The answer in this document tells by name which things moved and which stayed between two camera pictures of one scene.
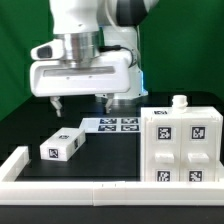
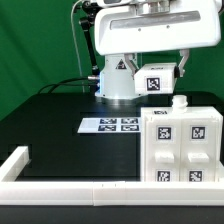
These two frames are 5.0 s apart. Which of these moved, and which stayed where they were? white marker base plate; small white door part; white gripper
Moved: white gripper
Stayed: small white door part; white marker base plate
